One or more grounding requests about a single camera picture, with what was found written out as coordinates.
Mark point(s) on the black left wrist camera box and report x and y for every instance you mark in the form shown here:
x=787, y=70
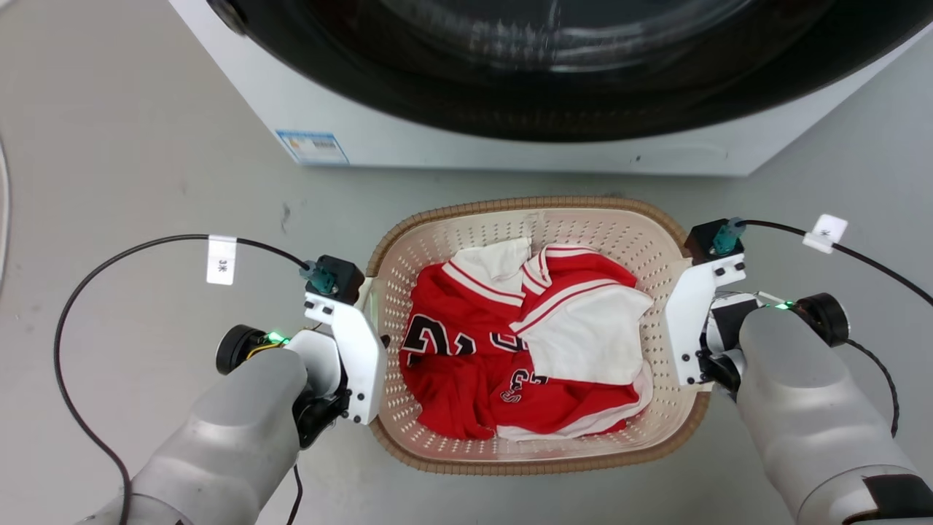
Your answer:
x=339, y=277

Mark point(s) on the beige perforated plastic laundry basket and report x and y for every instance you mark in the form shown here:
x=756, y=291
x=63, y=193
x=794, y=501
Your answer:
x=452, y=233

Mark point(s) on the dark glass washer door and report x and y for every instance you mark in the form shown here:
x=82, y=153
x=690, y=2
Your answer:
x=510, y=95

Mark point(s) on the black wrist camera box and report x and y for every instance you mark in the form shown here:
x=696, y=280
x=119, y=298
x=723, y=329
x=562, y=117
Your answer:
x=707, y=240
x=339, y=277

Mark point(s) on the blue white energy label sticker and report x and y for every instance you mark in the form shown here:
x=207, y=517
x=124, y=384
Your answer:
x=313, y=147

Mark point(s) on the white front-load washing machine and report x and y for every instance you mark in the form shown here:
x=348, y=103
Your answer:
x=408, y=131

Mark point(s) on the white left camera mount plate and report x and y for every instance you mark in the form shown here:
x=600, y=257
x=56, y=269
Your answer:
x=361, y=350

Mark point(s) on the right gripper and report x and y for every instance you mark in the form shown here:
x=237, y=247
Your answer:
x=725, y=321

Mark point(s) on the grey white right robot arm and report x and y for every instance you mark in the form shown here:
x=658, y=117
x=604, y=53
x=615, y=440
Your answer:
x=809, y=408

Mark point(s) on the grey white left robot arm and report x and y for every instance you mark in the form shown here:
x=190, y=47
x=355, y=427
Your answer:
x=240, y=430

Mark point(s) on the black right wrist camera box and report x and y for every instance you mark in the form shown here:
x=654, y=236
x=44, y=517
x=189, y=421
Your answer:
x=707, y=240

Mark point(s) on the white right camera mount plate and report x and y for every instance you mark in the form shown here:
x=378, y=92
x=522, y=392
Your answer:
x=689, y=313

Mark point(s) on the red white sports jersey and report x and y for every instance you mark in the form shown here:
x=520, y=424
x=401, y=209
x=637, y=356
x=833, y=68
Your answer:
x=466, y=364

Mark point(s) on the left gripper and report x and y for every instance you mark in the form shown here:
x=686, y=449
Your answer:
x=324, y=364

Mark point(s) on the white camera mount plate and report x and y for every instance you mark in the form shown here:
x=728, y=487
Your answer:
x=689, y=313
x=361, y=350

